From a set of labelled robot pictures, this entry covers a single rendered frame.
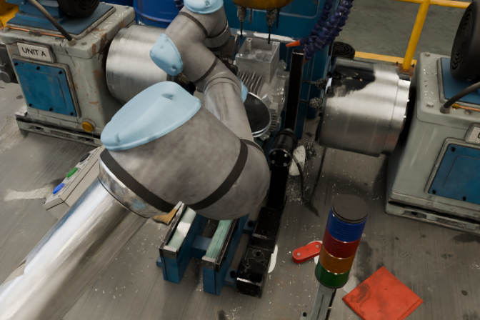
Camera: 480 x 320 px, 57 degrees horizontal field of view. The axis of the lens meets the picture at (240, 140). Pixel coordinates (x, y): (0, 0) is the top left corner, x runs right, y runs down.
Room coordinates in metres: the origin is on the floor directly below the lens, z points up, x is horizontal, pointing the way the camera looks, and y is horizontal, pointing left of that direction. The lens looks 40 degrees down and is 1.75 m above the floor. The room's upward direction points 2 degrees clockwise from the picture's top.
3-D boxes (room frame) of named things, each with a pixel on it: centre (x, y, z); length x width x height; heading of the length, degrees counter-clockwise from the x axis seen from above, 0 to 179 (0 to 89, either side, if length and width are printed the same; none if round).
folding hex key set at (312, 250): (0.68, -0.18, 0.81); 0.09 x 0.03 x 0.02; 118
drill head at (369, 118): (0.99, -0.35, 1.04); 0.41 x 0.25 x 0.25; 75
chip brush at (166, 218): (0.86, 0.17, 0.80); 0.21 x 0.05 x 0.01; 160
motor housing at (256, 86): (1.07, -0.03, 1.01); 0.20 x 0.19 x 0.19; 165
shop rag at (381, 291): (0.56, -0.35, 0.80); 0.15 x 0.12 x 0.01; 128
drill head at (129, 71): (1.17, 0.31, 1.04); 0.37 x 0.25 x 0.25; 75
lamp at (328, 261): (0.47, -0.18, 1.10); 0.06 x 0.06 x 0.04
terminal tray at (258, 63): (1.11, -0.04, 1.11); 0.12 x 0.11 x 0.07; 165
